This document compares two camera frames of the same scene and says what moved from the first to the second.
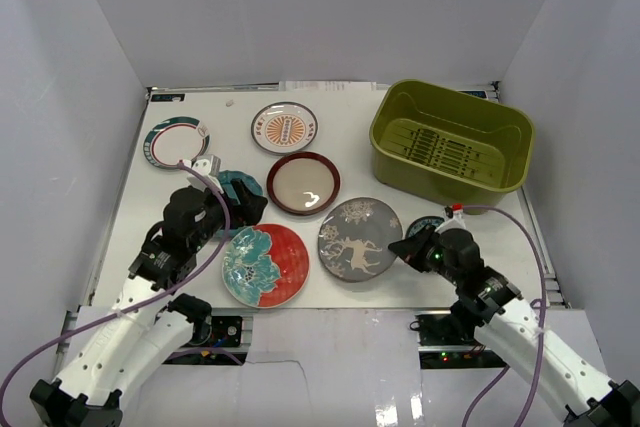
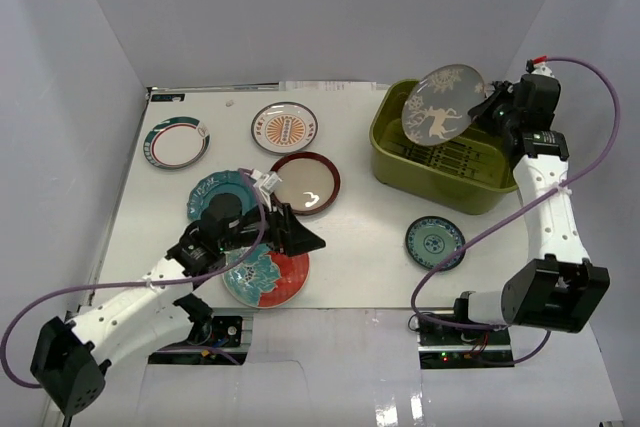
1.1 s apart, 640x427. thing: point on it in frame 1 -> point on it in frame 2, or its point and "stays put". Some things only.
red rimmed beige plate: [303, 184] stays put
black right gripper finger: [413, 249] -> [487, 109]
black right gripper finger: [416, 263] -> [501, 87]
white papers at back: [327, 86] stays put
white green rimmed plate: [174, 139] stays put
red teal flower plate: [265, 265] stays put
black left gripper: [239, 198] -> [279, 229]
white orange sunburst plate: [284, 127] stays put
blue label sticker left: [166, 97] stays put
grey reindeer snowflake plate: [354, 239] -> [441, 105]
